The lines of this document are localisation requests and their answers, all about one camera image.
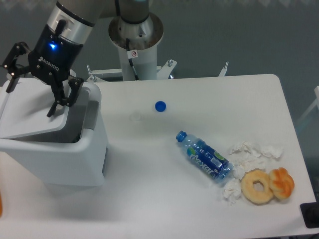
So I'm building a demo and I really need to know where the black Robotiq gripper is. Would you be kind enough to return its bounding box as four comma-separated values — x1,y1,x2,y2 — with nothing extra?
1,19,84,118

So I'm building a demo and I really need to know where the white trash can lid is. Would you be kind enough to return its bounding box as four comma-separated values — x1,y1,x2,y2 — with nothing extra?
0,77,90,139

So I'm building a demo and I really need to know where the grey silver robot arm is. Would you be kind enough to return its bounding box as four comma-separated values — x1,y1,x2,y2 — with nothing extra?
1,0,156,117

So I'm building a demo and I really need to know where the white trash can body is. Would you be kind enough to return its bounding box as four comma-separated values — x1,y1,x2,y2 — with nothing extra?
0,82,108,186

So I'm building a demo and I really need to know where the blue bottle cap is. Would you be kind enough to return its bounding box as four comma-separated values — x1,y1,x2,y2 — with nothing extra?
155,101,166,112

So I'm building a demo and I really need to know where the orange object at edge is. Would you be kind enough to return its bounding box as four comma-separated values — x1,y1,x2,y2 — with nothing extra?
0,193,3,217

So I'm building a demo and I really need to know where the blue plastic water bottle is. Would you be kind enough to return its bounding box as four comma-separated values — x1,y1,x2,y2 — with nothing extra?
176,131,233,183

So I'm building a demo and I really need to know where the crumpled white tissue large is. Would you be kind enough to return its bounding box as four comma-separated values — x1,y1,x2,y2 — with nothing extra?
228,141,284,180

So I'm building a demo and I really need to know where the crumpled white tissue small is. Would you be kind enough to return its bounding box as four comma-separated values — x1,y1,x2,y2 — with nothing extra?
222,178,242,205

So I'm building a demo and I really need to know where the orange glazed twisted pastry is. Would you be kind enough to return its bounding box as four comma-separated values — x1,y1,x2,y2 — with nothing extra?
269,167,295,200

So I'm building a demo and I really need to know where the black device at edge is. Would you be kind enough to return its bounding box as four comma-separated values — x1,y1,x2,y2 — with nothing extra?
300,202,319,229

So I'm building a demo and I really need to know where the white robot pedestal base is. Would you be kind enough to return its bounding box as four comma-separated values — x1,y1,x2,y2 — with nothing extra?
87,12,177,83

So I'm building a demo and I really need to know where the plain ring donut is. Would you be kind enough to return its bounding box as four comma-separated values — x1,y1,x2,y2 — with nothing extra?
241,170,274,205

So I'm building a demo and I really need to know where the white frame at right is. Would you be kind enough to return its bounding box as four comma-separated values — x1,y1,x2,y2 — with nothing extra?
295,86,319,134

